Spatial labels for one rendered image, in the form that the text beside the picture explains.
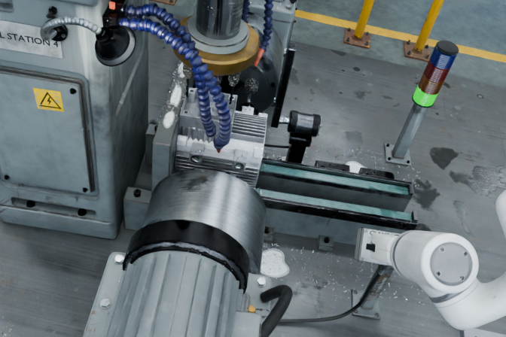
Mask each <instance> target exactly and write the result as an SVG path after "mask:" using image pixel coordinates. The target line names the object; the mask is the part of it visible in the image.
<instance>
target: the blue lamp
mask: <svg viewBox="0 0 506 337"><path fill-rule="evenodd" d="M456 56H457V54H455V55H447V54H444V53H442V52H440V51H439V50H438V49H437V47H436V46H435V48H434V51H433V53H432V55H431V57H430V62H431V64H432V65H434V66H436V67H438V68H442V69H448V68H451V66H452V64H453V62H454V60H455V58H456Z"/></svg>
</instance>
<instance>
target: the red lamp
mask: <svg viewBox="0 0 506 337"><path fill-rule="evenodd" d="M449 70H450V68H448V69H442V68H438V67H436V66H434V65H432V64H431V62H430V59H429V61H428V64H427V66H426V68H425V70H424V75H425V76H426V77H427V78H428V79H429V80H431V81H434V82H443V81H445V79H446V77H447V74H448V72H449Z"/></svg>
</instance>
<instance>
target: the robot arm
mask: <svg viewBox="0 0 506 337"><path fill-rule="evenodd" d="M495 207H496V212H497V215H498V219H499V221H500V224H501V227H502V229H503V232H504V235H505V238H506V190H505V191H504V192H502V193H501V194H500V195H499V197H498V198H497V200H496V203H495ZM371 241H372V243H373V244H368V243H367V245H366V250H372V251H375V252H371V253H370V257H371V258H372V259H373V260H377V261H380V262H382V263H386V264H389V265H392V266H393V268H394V270H395V271H396V272H397V273H398V274H399V275H400V276H401V277H403V278H405V279H407V280H410V281H413V282H415V283H417V284H418V285H419V286H420V287H421V288H422V289H423V290H424V292H425V293H426V294H427V295H428V297H429V298H430V300H431V301H432V302H433V304H434V305H435V307H436V308H437V310H438V311H439V312H440V314H441V315H442V316H443V318H444V320H445V321H446V322H447V323H448V324H449V325H450V326H451V327H453V328H455V329H458V330H467V329H473V328H476V327H479V326H482V325H484V324H486V323H489V322H492V321H494V320H497V319H499V318H501V317H504V316H505V315H506V272H505V273H504V274H503V275H502V276H501V277H499V278H497V279H495V280H494V281H490V282H488V283H481V282H480V281H479V280H478V279H477V273H478V268H479V261H478V257H477V253H476V250H475V249H474V247H473V246H472V244H471V243H470V242H469V241H468V240H466V239H465V238H463V237H461V236H460V235H457V234H452V233H445V232H427V231H419V230H410V231H406V232H403V233H402V234H400V235H399V236H396V235H386V234H380V233H374V234H373V235H372V238H371Z"/></svg>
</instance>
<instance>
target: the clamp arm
mask: <svg viewBox="0 0 506 337"><path fill-rule="evenodd" d="M296 46H297V44H295V43H291V42H288V47H287V48H285V49H284V54H283V57H285V61H284V64H283V68H282V74H281V78H280V82H279V88H278V92H277V96H276V98H274V99H273V106H274V109H273V115H272V120H271V127H274V128H278V126H279V124H282V122H283V121H282V120H283V117H284V116H282V115H281V113H282V108H283V104H284V100H285V95H286V91H287V88H288V82H289V78H290V75H291V69H292V65H293V62H294V56H295V53H296ZM281 116H282V117H281ZM280 118H281V119H282V120H280Z"/></svg>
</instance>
